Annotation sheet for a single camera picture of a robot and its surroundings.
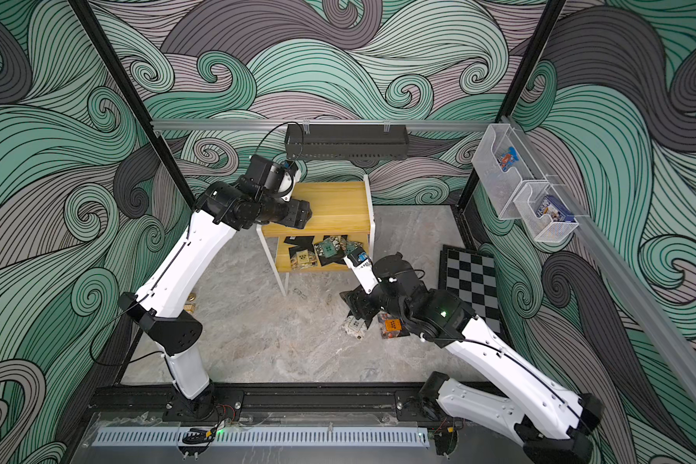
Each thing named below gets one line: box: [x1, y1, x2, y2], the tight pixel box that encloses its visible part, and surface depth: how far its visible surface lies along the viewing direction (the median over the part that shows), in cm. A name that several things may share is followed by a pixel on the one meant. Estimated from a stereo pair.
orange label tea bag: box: [377, 313, 405, 340], surface depth 89 cm
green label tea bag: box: [315, 235, 342, 259], surface depth 88 cm
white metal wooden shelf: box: [256, 174, 377, 297], surface depth 76 cm
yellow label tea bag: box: [290, 249, 318, 270], surface depth 85 cm
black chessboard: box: [437, 244, 501, 333], surface depth 100 cm
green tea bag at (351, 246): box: [345, 239, 364, 255], surface depth 89 cm
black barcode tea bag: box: [283, 235, 316, 257], surface depth 89 cm
